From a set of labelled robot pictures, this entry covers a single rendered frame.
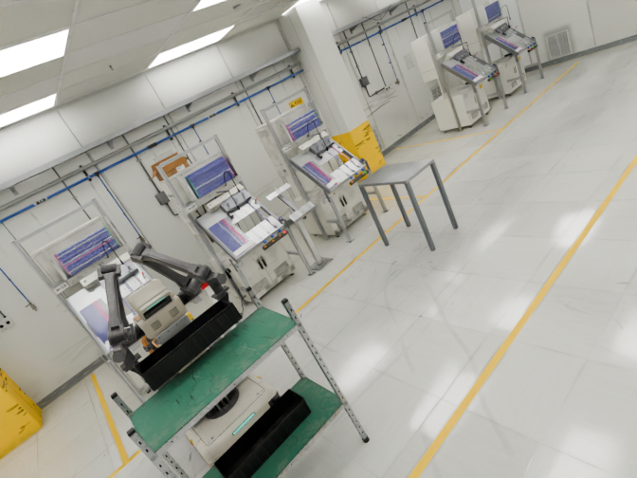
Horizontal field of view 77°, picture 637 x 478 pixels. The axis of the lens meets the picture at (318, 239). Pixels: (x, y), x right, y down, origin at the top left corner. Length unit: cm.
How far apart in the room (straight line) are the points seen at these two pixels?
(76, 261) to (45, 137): 205
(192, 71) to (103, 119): 145
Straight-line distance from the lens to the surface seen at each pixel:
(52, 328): 603
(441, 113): 801
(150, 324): 261
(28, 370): 615
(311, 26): 717
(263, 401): 302
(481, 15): 898
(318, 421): 250
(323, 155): 535
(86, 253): 440
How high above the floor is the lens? 201
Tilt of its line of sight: 21 degrees down
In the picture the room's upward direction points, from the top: 27 degrees counter-clockwise
